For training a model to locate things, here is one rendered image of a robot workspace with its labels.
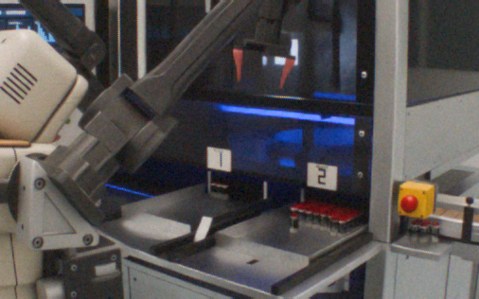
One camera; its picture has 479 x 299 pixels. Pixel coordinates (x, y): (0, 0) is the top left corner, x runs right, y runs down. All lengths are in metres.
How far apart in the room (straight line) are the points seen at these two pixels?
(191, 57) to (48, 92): 0.22
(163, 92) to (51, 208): 0.22
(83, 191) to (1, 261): 0.25
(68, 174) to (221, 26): 0.30
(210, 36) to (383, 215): 0.77
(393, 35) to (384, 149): 0.27
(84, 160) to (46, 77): 0.17
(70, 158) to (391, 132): 0.85
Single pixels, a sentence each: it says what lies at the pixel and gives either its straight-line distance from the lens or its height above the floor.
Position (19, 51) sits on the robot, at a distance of 0.87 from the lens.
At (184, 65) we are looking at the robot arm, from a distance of 0.82.
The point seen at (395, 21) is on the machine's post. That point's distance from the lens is 1.39.
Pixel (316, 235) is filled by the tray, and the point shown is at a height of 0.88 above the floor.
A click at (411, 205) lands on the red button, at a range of 1.38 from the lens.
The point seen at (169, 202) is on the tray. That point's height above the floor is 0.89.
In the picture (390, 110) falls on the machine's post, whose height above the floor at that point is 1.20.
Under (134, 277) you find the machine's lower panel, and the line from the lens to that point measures 2.13.
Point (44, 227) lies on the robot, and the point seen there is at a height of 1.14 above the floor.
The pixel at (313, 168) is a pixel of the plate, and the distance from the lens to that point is 1.53.
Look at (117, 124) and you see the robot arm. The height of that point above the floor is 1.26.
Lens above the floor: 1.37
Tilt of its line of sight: 11 degrees down
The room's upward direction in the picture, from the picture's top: straight up
